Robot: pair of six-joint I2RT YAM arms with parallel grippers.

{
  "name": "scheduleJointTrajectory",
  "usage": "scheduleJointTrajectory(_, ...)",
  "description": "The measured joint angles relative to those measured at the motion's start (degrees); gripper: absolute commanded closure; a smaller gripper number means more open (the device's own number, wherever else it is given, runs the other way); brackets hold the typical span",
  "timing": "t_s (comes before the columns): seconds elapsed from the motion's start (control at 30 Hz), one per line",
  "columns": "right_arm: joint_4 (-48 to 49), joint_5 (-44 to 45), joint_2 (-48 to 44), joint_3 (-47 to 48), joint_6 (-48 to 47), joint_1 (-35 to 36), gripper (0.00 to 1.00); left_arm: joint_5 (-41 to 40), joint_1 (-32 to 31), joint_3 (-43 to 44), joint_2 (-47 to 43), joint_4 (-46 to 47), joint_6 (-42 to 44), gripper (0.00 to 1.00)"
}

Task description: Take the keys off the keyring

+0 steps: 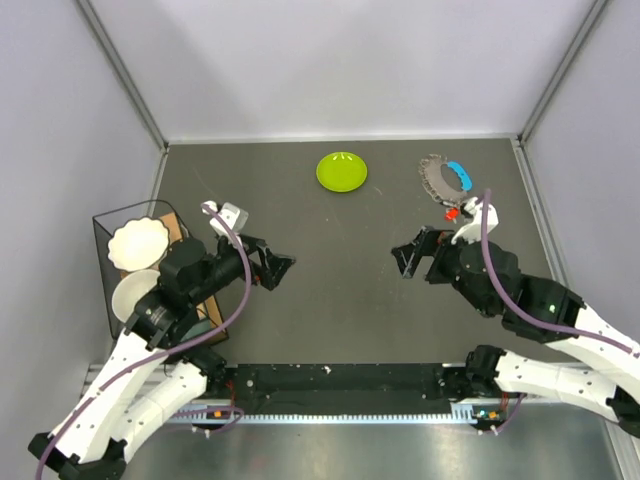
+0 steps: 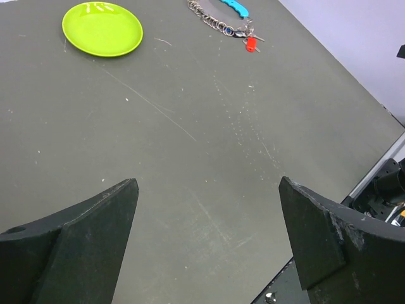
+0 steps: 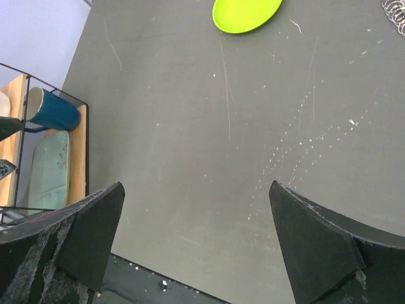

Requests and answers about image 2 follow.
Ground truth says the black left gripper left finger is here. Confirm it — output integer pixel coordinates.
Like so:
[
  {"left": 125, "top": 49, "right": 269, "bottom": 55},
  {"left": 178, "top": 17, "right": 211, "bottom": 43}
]
[{"left": 1, "top": 179, "right": 139, "bottom": 303}]

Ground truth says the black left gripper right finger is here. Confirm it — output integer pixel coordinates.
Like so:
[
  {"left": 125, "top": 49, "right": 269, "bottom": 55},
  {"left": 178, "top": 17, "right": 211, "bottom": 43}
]
[{"left": 278, "top": 177, "right": 404, "bottom": 303}]

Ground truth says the red capped key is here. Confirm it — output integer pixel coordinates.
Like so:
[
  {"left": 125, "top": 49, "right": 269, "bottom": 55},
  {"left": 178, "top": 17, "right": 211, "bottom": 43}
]
[{"left": 244, "top": 37, "right": 260, "bottom": 53}]

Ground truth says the metal key organizer blue handle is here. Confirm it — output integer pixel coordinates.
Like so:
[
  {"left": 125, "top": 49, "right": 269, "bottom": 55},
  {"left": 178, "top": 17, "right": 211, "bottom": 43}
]
[{"left": 187, "top": 0, "right": 254, "bottom": 38}]

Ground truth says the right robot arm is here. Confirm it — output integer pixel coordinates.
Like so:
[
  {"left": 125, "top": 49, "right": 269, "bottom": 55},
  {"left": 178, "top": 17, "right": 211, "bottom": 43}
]
[{"left": 342, "top": 158, "right": 404, "bottom": 227}]

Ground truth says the lime green plate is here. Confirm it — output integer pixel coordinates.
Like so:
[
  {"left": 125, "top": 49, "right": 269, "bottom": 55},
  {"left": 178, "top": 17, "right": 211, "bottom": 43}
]
[{"left": 61, "top": 1, "right": 144, "bottom": 58}]

